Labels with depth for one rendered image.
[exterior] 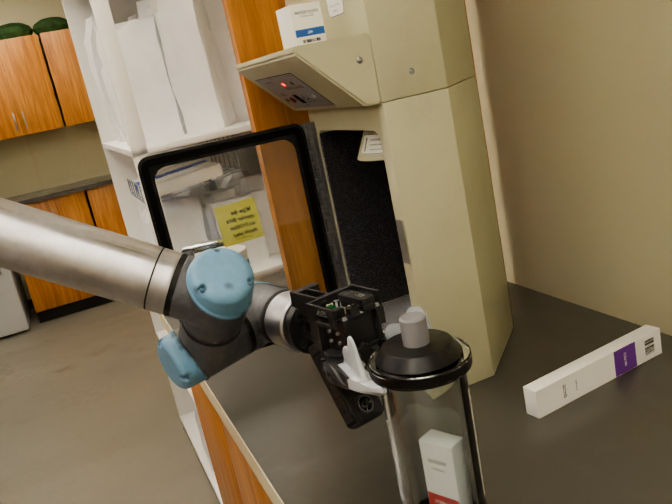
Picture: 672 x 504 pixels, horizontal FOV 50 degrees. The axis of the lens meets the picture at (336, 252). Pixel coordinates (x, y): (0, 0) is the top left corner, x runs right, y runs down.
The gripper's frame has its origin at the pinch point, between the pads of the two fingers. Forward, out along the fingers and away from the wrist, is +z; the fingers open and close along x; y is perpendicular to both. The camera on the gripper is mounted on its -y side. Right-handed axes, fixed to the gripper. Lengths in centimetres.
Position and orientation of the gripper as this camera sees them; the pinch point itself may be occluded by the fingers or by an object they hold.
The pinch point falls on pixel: (419, 375)
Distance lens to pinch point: 77.5
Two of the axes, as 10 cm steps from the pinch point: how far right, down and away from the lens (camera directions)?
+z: 6.0, 0.9, -8.0
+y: -1.9, -9.5, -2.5
